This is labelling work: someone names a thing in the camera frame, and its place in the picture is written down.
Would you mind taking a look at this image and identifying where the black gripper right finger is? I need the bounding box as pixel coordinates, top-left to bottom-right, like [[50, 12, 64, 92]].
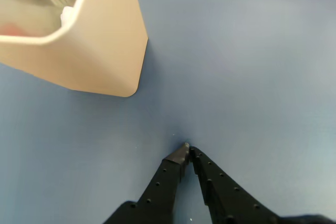
[[189, 146, 280, 224]]

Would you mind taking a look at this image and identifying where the white crumpled cloth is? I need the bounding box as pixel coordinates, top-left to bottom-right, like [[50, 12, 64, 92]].
[[0, 5, 77, 37]]

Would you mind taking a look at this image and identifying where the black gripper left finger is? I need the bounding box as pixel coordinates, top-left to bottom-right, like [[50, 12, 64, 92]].
[[103, 142, 191, 224]]

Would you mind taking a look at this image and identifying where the beige square box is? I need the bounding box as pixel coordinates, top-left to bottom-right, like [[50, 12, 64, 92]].
[[0, 0, 149, 98]]

